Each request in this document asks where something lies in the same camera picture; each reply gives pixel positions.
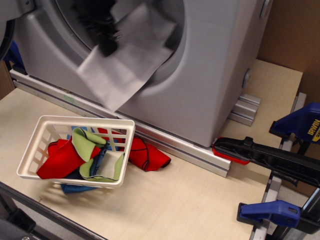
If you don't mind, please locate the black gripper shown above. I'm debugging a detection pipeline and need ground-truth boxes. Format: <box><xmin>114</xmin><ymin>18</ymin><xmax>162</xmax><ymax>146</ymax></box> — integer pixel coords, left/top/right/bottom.
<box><xmin>71</xmin><ymin>0</ymin><xmax>122</xmax><ymax>57</ymax></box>

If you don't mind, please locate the grey cloth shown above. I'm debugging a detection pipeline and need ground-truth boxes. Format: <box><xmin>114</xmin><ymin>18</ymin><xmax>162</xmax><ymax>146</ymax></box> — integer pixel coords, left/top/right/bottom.
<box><xmin>77</xmin><ymin>2</ymin><xmax>176</xmax><ymax>112</ymax></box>

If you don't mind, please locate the white plastic basket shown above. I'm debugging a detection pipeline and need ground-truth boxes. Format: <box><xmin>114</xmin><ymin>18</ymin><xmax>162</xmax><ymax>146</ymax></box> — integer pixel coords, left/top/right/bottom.
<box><xmin>17</xmin><ymin>115</ymin><xmax>136</xmax><ymax>189</ymax></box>

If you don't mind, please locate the grey toy laundry machine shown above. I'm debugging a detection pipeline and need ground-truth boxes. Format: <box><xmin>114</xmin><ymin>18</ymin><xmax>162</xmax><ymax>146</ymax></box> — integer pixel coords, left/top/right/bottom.
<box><xmin>0</xmin><ymin>0</ymin><xmax>272</xmax><ymax>147</ymax></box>

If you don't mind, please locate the green cloth in basket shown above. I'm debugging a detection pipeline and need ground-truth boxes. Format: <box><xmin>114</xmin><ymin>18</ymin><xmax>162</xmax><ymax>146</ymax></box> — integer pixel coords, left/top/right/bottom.
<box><xmin>71</xmin><ymin>127</ymin><xmax>125</xmax><ymax>183</ymax></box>

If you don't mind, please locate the red cloth on table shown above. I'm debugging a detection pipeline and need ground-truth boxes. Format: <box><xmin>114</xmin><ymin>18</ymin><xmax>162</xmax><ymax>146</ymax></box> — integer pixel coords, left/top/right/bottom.
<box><xmin>90</xmin><ymin>136</ymin><xmax>171</xmax><ymax>178</ymax></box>

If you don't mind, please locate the red cloth in basket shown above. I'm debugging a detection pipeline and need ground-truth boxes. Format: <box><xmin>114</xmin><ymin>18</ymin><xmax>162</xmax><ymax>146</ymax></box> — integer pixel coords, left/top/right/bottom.
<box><xmin>36</xmin><ymin>138</ymin><xmax>101</xmax><ymax>180</ymax></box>

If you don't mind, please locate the blue cloth under basket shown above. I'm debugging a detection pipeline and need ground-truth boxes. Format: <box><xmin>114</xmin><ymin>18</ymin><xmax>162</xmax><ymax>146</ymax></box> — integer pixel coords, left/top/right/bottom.
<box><xmin>60</xmin><ymin>184</ymin><xmax>96</xmax><ymax>194</ymax></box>

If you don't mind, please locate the cardboard box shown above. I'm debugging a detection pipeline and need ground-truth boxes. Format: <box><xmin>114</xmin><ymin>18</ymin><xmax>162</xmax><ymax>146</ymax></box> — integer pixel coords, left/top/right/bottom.
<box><xmin>258</xmin><ymin>0</ymin><xmax>320</xmax><ymax>103</ymax></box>

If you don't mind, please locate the blue Irwin clamp upper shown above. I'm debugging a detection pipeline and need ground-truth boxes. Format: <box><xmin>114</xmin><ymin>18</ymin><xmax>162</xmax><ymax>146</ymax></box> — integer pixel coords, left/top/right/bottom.
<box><xmin>269</xmin><ymin>102</ymin><xmax>320</xmax><ymax>145</ymax></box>

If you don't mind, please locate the black red clamp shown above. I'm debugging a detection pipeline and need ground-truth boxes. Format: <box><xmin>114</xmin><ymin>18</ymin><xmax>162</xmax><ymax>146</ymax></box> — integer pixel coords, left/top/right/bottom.
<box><xmin>212</xmin><ymin>137</ymin><xmax>320</xmax><ymax>188</ymax></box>

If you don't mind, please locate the long aluminium rail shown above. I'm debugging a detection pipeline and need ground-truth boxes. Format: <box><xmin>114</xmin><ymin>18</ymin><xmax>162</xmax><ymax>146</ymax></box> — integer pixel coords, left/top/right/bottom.
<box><xmin>9</xmin><ymin>69</ymin><xmax>231</xmax><ymax>178</ymax></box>

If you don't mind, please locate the short aluminium rail block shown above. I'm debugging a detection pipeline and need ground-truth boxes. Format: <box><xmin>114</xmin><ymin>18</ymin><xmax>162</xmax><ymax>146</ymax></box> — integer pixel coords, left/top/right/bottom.
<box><xmin>228</xmin><ymin>93</ymin><xmax>261</xmax><ymax>126</ymax></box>

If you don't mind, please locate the black table frame bar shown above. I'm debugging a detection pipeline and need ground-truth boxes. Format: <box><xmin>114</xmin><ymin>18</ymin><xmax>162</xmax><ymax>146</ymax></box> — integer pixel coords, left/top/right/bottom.
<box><xmin>0</xmin><ymin>182</ymin><xmax>104</xmax><ymax>240</ymax></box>

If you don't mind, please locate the blue clamp handle lower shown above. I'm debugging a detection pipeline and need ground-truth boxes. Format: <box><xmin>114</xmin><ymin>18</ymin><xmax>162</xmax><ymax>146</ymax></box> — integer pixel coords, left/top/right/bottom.
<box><xmin>236</xmin><ymin>199</ymin><xmax>320</xmax><ymax>235</ymax></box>

